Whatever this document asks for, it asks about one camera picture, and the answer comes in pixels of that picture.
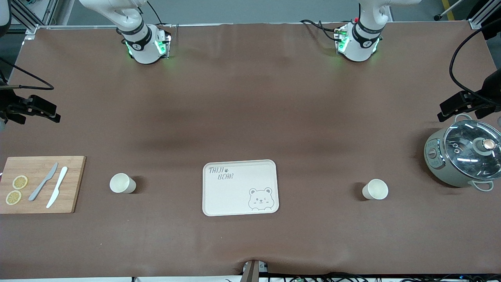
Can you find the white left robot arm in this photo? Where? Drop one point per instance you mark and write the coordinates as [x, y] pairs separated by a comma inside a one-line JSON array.
[[358, 45]]

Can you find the brown table mat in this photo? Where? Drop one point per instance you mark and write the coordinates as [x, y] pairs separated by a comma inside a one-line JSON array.
[[250, 98]]

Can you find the white plastic knife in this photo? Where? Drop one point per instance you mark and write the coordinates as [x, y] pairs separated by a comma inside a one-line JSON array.
[[58, 186]]

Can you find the tripod leg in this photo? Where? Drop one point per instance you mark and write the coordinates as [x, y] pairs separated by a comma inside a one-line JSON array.
[[448, 9]]

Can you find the metal table edge mount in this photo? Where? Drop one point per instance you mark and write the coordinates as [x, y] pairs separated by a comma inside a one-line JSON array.
[[253, 270]]

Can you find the gray plastic knife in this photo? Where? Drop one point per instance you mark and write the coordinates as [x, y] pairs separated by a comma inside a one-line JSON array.
[[43, 182]]

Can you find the bamboo cutting board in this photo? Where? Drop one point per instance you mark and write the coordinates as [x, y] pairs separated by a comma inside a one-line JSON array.
[[74, 184]]

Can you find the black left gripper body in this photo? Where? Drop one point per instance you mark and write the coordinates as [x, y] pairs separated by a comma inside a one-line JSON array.
[[491, 88]]

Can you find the white IKEA cup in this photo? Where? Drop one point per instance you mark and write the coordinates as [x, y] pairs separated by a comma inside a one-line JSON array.
[[375, 189], [122, 183]]

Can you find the lemon slice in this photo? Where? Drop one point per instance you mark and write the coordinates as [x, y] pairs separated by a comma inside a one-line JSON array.
[[13, 197], [20, 182]]

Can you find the gray-green electric pot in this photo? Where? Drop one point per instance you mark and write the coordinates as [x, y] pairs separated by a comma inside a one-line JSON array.
[[440, 168]]

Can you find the white bear print tray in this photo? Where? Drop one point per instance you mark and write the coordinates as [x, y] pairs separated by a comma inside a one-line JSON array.
[[235, 196]]

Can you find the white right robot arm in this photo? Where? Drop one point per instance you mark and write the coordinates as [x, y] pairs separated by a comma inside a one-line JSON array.
[[143, 43]]

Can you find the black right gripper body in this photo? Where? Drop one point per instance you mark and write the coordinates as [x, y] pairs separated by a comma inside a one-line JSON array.
[[7, 106]]

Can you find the aluminium frame profile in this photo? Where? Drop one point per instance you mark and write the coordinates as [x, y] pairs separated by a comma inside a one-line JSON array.
[[29, 15], [483, 13]]

